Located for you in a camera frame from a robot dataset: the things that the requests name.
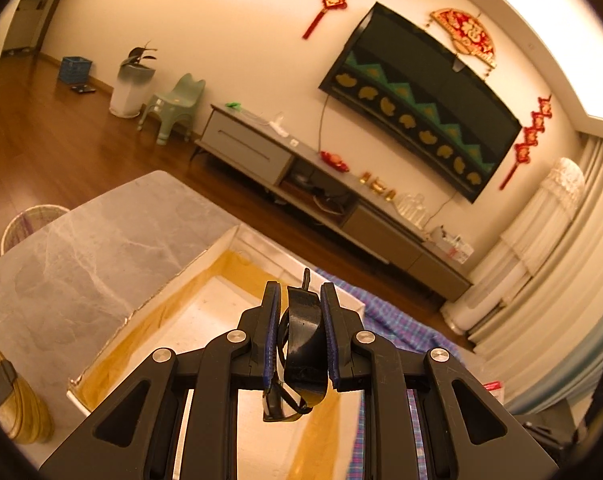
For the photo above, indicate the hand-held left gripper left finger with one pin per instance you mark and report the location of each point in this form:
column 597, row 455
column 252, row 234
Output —
column 269, row 340

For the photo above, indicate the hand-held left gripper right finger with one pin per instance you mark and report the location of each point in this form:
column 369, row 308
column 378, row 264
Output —
column 331, row 345

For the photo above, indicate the black sunglasses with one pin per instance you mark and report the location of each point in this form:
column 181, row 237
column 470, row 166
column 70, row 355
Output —
column 301, row 330

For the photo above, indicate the white cardboard box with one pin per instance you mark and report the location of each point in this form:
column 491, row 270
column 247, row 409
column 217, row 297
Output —
column 216, row 295

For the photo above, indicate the blue pink plaid cloth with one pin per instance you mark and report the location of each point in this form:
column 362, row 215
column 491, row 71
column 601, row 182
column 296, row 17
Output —
column 406, row 325

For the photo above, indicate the grey curtain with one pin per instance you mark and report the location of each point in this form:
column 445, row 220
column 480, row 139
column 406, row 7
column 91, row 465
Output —
column 571, row 310

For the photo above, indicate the red white small packet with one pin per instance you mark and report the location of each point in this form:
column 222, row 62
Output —
column 494, row 390

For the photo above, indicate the white box of clutter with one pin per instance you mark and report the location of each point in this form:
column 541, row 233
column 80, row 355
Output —
column 449, row 245

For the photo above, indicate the group of clear glasses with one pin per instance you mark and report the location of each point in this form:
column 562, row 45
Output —
column 411, row 207

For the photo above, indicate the small gold jar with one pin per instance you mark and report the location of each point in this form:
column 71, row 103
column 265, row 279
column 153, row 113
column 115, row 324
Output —
column 391, row 194
column 365, row 177

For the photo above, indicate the gold ingot ornament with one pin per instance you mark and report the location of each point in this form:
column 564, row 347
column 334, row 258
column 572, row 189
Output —
column 379, row 186

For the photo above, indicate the red fruit plate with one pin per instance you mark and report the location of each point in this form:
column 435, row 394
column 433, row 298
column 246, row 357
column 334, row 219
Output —
column 334, row 160

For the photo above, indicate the grey television cabinet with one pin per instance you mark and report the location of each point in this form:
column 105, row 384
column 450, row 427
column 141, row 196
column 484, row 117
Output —
column 246, row 147

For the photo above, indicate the white standing air conditioner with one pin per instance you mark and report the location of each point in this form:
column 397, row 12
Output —
column 531, row 220

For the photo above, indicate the white power strip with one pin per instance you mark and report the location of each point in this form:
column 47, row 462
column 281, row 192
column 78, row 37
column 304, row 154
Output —
column 279, row 125

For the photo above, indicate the yellow glass jar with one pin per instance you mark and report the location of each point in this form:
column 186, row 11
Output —
column 26, row 410

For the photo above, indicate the green child chair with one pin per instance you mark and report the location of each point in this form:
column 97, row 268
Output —
column 181, row 100

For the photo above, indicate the wicker waste basket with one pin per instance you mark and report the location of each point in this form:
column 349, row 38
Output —
column 26, row 225

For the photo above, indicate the white tall bin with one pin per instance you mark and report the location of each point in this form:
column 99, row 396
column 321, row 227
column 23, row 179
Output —
column 129, row 95

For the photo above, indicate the dark leafy plant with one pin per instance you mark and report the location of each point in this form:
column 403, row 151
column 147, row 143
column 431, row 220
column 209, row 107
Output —
column 136, row 55

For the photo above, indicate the blue plastic crate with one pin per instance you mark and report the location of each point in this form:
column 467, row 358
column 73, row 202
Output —
column 75, row 70

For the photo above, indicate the red gold fan decoration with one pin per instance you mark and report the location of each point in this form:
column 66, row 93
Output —
column 464, row 30

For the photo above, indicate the bright ceiling light panel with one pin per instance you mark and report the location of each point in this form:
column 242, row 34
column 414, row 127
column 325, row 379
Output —
column 556, row 20

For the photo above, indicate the black wall television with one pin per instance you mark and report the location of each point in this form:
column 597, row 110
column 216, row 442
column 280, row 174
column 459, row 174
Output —
column 421, row 90

